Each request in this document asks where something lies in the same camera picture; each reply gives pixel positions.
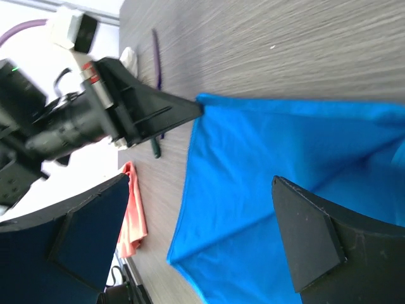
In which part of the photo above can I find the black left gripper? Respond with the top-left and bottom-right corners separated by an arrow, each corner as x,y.
1,57 -> 203,206

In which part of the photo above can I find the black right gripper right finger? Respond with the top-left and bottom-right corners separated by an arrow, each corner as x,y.
272,176 -> 404,304

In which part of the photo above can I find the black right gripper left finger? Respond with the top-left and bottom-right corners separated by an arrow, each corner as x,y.
1,174 -> 128,304

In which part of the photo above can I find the blue cloth napkin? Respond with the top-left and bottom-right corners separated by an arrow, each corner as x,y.
167,94 -> 404,303

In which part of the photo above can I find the purple plastic knife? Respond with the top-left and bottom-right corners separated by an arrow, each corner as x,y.
151,28 -> 165,140

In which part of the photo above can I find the white folded cloth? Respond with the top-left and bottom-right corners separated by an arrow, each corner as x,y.
120,47 -> 138,78

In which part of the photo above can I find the pink folded cloth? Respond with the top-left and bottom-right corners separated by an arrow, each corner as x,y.
117,161 -> 147,258

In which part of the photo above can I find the green handled gold fork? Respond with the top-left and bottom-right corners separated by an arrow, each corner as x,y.
151,138 -> 161,159

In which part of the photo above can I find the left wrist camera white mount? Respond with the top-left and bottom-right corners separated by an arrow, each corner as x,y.
46,6 -> 99,54

